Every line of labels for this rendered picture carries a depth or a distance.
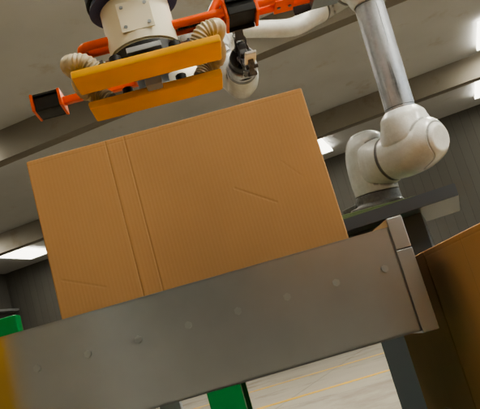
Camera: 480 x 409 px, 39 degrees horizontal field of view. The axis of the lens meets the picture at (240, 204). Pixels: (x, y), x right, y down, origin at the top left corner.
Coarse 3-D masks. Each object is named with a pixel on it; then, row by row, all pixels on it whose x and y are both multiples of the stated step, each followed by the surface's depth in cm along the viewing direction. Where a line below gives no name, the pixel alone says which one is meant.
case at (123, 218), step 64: (192, 128) 142; (256, 128) 142; (64, 192) 140; (128, 192) 139; (192, 192) 139; (256, 192) 139; (320, 192) 139; (64, 256) 137; (128, 256) 137; (192, 256) 137; (256, 256) 137
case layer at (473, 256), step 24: (456, 240) 114; (432, 264) 131; (456, 264) 118; (432, 288) 136; (456, 288) 121; (456, 312) 125; (408, 336) 166; (432, 336) 145; (456, 336) 129; (432, 360) 150; (456, 360) 133; (432, 384) 156; (456, 384) 137; (432, 408) 162; (456, 408) 142
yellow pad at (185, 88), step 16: (176, 80) 168; (192, 80) 168; (208, 80) 170; (128, 96) 167; (144, 96) 168; (160, 96) 171; (176, 96) 174; (192, 96) 177; (96, 112) 169; (112, 112) 172; (128, 112) 175
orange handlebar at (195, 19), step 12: (264, 0) 164; (276, 0) 165; (288, 0) 165; (300, 0) 169; (204, 12) 164; (216, 12) 164; (264, 12) 169; (276, 12) 170; (180, 24) 163; (84, 48) 162; (96, 48) 163; (108, 48) 166; (132, 84) 189; (72, 96) 188
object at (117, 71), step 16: (176, 48) 149; (192, 48) 150; (208, 48) 152; (112, 64) 148; (128, 64) 149; (144, 64) 151; (160, 64) 153; (176, 64) 155; (192, 64) 158; (80, 80) 150; (96, 80) 152; (112, 80) 154; (128, 80) 156
